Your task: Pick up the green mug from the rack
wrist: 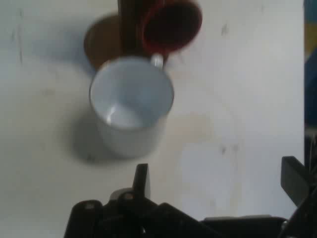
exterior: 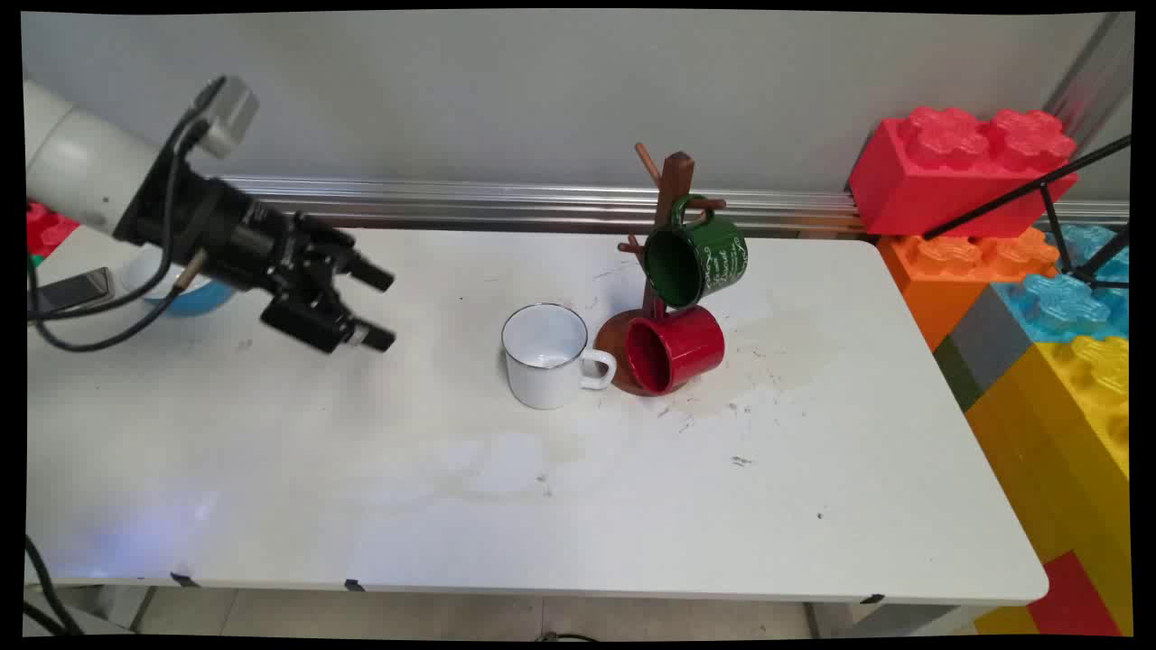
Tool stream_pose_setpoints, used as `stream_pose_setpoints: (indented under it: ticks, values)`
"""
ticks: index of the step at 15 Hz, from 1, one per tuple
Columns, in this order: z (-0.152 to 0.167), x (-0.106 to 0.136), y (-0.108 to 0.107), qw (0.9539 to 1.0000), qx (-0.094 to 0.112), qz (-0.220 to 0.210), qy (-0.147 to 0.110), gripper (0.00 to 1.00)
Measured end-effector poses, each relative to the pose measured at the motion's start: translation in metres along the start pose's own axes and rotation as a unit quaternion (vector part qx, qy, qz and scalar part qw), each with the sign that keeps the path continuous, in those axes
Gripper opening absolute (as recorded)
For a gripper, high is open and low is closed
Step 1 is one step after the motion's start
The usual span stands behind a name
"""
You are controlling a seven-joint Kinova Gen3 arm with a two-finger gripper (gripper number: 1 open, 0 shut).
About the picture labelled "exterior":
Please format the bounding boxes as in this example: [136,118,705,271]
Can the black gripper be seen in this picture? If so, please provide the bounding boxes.
[116,144,397,356]

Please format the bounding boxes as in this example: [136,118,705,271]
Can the green mug with white print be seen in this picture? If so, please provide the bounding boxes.
[643,194,750,309]

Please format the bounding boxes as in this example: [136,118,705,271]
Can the blue bowl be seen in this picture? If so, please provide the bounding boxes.
[149,275,238,318]

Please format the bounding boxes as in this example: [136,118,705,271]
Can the white enamel mug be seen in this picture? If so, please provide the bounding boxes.
[501,303,618,411]

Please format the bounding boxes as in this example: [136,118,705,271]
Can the black smartphone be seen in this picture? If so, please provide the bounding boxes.
[27,267,117,319]

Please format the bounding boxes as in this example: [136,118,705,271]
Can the red mug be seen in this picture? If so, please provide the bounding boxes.
[625,305,726,396]

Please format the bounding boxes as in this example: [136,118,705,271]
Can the wooden mug tree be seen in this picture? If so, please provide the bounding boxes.
[594,142,728,398]

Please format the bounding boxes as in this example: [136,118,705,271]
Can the orange toy brick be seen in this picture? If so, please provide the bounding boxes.
[876,226,1062,353]

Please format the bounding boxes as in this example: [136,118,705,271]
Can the big red toy brick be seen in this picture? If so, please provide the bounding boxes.
[847,107,1080,238]

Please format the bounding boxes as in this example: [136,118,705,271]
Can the grey toy brick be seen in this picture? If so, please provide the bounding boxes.
[935,284,1039,412]

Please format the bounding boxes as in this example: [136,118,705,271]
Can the blue toy brick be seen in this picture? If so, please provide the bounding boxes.
[993,223,1132,344]

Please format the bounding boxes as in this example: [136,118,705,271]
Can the black tripod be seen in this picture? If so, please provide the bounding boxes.
[921,134,1132,292]

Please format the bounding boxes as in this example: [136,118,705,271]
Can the yellow toy brick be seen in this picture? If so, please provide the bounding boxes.
[965,334,1132,635]

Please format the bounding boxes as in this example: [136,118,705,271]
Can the aluminium rail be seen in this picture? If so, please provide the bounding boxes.
[212,174,1130,237]

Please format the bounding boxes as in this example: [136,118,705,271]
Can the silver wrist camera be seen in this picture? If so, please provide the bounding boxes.
[192,75,261,160]

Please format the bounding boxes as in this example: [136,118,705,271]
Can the black camera cable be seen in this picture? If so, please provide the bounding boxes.
[25,77,227,322]

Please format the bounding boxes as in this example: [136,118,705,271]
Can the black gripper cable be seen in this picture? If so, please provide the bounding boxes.
[32,253,209,353]

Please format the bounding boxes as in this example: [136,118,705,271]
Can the black floor cable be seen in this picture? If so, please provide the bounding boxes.
[23,533,87,635]

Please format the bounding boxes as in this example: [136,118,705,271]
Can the aluminium post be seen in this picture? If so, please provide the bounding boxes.
[1043,14,1134,138]

